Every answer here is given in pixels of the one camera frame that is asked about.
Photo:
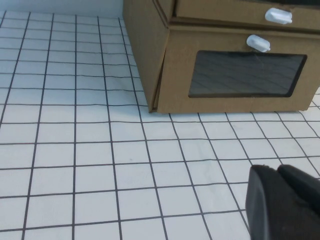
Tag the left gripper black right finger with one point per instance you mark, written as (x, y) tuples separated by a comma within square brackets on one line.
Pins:
[(305, 183)]

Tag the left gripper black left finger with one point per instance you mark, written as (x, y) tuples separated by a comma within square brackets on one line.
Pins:
[(270, 207)]

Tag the brown cardboard drawer with window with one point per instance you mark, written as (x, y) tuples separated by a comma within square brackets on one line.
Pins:
[(180, 75), (212, 12)]

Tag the brown cardboard shoe box shell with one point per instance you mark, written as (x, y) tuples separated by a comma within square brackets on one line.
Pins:
[(145, 50)]

